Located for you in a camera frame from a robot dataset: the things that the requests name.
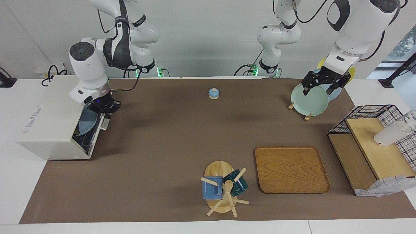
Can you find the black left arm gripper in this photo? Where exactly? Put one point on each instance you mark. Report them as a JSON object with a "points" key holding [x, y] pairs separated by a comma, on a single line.
{"points": [[326, 78]]}

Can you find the brown table mat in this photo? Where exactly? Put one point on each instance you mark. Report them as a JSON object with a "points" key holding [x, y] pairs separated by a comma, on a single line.
{"points": [[169, 136]]}

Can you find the large light blue plate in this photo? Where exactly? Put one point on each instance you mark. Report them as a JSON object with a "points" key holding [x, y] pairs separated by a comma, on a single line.
{"points": [[335, 94]]}

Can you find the black metal stand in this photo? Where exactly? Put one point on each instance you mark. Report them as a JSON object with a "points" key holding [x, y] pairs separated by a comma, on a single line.
{"points": [[398, 73]]}

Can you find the black clamp mount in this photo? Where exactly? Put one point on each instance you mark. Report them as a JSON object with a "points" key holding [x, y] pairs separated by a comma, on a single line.
{"points": [[6, 82]]}

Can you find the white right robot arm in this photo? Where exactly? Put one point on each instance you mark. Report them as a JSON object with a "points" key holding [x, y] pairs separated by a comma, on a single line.
{"points": [[87, 65]]}

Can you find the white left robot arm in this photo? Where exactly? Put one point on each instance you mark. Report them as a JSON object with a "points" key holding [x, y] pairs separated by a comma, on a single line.
{"points": [[357, 26]]}

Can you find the wooden plate rack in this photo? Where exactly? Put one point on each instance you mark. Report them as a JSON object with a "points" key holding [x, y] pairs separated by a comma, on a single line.
{"points": [[291, 105]]}

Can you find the pale green plate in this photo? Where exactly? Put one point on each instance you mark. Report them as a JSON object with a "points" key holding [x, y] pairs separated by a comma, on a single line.
{"points": [[308, 102]]}

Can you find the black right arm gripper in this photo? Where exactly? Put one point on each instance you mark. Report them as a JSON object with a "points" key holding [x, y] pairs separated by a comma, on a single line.
{"points": [[103, 103]]}

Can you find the dark green mug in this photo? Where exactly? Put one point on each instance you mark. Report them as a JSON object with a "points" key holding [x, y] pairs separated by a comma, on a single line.
{"points": [[239, 187]]}

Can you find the glass oven door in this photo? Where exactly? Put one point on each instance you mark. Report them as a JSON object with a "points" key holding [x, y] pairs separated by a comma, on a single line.
{"points": [[97, 136]]}

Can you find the small light blue plate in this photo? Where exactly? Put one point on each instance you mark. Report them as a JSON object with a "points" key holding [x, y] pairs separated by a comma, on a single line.
{"points": [[87, 122]]}

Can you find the blue mug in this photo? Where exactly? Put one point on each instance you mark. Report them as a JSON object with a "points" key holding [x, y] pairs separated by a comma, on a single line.
{"points": [[211, 190]]}

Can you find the wooden serving tray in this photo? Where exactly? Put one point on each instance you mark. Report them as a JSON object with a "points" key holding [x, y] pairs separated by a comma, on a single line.
{"points": [[291, 169]]}

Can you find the yellow plate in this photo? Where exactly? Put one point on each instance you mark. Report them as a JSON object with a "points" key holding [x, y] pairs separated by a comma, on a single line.
{"points": [[352, 70]]}

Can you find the white toaster oven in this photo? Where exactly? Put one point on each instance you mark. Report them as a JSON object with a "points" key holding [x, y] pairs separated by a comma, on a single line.
{"points": [[48, 120]]}

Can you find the clear glass cup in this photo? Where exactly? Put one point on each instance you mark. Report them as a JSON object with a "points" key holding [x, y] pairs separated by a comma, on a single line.
{"points": [[412, 117]]}

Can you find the white paper cup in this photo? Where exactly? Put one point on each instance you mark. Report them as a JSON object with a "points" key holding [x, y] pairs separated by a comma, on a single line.
{"points": [[388, 135]]}

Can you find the wooden mug tree stand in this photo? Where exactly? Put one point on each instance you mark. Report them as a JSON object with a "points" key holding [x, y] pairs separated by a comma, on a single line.
{"points": [[217, 169]]}

